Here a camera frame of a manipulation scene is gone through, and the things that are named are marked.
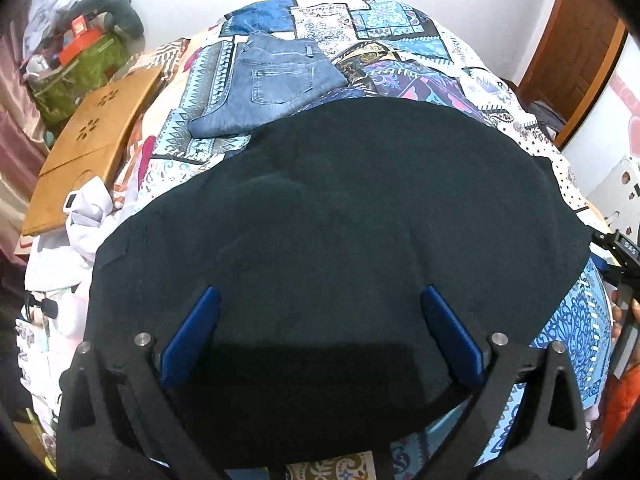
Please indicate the patchwork printed bed sheet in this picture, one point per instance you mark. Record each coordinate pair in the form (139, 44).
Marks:
(400, 45)

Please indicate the person's right hand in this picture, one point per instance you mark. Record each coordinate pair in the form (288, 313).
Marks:
(636, 315)

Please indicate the white board with stickers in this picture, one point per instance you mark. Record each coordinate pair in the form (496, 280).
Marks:
(617, 185)

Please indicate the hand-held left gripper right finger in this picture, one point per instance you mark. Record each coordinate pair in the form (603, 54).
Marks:
(452, 332)

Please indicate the green fabric bag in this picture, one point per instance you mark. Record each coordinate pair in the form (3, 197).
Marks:
(80, 80)

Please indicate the dark pants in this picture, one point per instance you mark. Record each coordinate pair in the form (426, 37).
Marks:
(350, 200)

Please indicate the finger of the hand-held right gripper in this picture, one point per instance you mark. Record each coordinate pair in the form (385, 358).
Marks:
(617, 247)

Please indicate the small white device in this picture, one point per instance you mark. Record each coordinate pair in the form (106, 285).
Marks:
(71, 202)

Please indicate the pink curtain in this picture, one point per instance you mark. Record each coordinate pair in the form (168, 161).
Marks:
(15, 150)

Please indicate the grey plush pillow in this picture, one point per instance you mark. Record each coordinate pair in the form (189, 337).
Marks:
(125, 12)

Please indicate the orange box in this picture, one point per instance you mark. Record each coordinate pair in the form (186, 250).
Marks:
(80, 45)

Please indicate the white cloth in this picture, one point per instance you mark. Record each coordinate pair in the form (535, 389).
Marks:
(75, 245)

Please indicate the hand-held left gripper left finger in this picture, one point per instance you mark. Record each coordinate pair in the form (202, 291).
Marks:
(192, 335)

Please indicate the wooden door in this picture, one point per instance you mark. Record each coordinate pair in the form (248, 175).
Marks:
(575, 45)

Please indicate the blue denim garment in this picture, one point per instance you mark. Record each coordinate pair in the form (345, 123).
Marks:
(262, 15)

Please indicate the person's orange sleeved forearm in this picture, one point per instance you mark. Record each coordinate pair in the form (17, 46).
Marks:
(622, 415)

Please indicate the wooden lap desk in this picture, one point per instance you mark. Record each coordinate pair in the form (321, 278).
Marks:
(95, 135)

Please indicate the folded blue jeans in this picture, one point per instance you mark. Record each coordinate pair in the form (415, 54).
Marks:
(270, 85)

